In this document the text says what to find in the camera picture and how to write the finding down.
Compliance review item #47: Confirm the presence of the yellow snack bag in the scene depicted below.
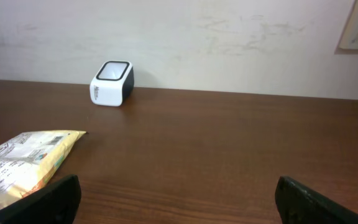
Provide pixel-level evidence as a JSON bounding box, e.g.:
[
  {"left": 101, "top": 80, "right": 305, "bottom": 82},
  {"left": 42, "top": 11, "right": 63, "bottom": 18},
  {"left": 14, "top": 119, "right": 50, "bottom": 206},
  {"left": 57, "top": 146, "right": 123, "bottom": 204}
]
[{"left": 0, "top": 130, "right": 86, "bottom": 210}]

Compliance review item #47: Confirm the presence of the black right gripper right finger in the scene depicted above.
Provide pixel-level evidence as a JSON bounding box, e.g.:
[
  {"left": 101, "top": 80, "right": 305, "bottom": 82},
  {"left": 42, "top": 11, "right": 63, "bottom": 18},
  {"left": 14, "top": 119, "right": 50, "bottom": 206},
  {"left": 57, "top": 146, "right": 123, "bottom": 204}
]
[{"left": 275, "top": 176, "right": 358, "bottom": 224}]

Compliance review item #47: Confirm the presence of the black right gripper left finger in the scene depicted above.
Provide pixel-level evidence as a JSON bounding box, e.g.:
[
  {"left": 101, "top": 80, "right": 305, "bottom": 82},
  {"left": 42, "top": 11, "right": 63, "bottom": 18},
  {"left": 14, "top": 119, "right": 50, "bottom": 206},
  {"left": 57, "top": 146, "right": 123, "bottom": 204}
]
[{"left": 0, "top": 175, "right": 81, "bottom": 224}]

